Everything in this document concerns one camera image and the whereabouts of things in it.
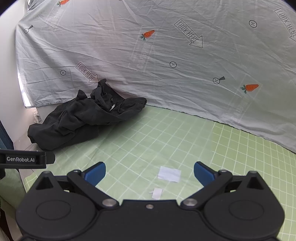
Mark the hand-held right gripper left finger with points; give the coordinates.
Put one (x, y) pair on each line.
(96, 172)

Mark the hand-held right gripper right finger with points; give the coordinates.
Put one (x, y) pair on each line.
(203, 172)

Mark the black garment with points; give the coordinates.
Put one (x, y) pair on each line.
(87, 113)

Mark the large white paper label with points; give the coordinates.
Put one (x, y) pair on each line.
(169, 173)

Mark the small white paper label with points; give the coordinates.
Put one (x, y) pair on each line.
(157, 193)

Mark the clear plastic sheet edge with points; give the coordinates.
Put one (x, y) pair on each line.
(25, 92)

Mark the grey carrot print bed sheet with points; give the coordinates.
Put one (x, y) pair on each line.
(161, 58)

